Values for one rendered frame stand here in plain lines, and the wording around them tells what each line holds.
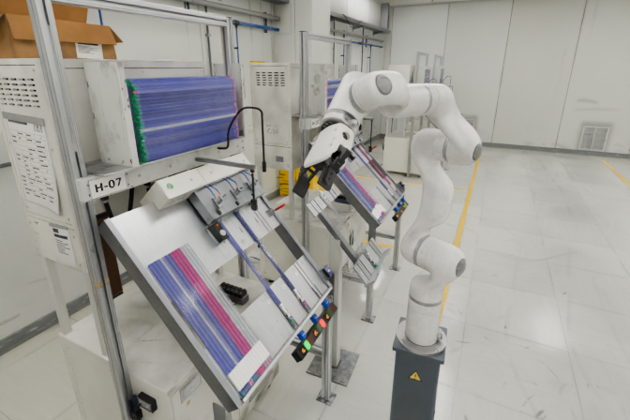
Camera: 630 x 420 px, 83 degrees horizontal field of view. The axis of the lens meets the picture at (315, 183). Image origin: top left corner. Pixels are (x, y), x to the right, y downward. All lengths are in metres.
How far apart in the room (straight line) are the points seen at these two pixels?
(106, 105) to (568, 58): 8.29
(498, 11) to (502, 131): 2.43
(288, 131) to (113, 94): 1.40
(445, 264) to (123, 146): 1.11
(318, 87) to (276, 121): 0.37
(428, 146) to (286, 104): 1.41
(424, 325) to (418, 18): 7.99
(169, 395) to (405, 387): 0.87
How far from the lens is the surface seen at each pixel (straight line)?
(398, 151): 5.91
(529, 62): 8.72
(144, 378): 1.60
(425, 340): 1.49
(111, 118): 1.31
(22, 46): 1.52
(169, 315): 1.25
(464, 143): 1.13
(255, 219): 1.61
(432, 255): 1.28
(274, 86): 2.47
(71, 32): 1.60
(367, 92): 0.78
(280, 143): 2.49
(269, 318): 1.44
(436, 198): 1.22
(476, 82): 8.72
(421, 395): 1.63
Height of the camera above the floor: 1.70
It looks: 18 degrees down
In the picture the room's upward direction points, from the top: straight up
